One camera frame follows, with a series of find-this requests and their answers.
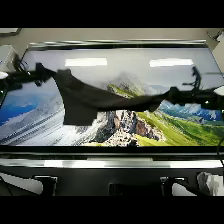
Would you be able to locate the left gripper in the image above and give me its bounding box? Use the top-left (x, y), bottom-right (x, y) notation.
top-left (34, 62), bottom-right (56, 86)

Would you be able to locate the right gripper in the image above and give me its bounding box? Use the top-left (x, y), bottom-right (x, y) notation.
top-left (167, 86), bottom-right (188, 105)

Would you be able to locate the dark grey garment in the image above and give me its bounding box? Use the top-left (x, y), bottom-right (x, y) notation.
top-left (49, 68), bottom-right (171, 127)

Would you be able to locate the silver frame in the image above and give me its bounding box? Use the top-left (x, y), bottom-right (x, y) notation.
top-left (6, 39), bottom-right (224, 197)

